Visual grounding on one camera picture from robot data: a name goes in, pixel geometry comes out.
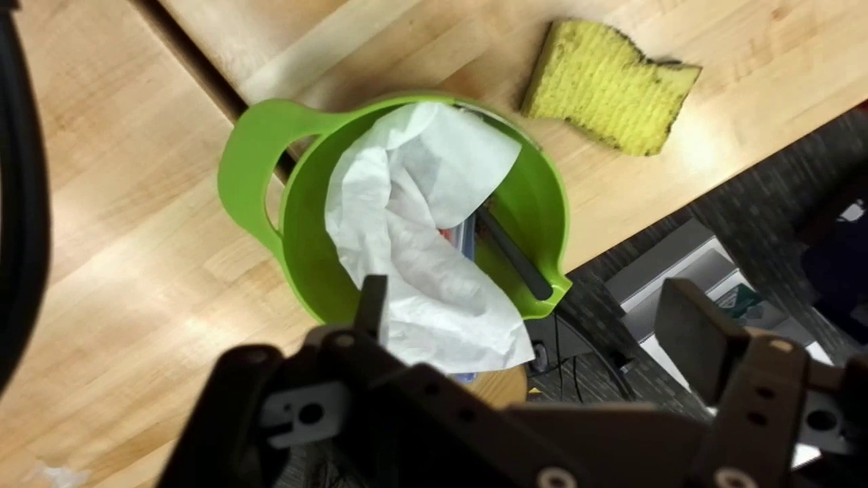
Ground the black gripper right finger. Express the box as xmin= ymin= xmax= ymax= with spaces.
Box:
xmin=655 ymin=278 xmax=750 ymax=407

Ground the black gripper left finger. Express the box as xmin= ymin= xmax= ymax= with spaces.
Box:
xmin=352 ymin=274 xmax=388 ymax=339

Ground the white tissue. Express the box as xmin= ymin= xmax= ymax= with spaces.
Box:
xmin=327 ymin=102 xmax=531 ymax=374

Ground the green plastic bowl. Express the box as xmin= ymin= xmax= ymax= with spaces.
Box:
xmin=217 ymin=92 xmax=573 ymax=323

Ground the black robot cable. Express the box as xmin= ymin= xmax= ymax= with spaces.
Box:
xmin=0 ymin=0 xmax=55 ymax=396

